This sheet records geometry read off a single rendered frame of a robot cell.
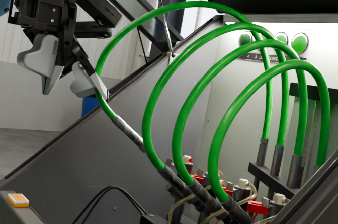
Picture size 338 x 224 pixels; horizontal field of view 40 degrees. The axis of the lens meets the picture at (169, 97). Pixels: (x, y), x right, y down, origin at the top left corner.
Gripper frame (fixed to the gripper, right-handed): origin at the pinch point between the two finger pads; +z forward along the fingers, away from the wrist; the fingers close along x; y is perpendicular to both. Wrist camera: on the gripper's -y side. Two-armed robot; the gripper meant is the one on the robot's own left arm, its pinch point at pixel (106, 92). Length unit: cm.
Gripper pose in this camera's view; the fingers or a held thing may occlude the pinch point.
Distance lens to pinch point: 94.0
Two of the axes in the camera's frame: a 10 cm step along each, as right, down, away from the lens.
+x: 0.1, -1.7, -9.8
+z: 5.5, 8.2, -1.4
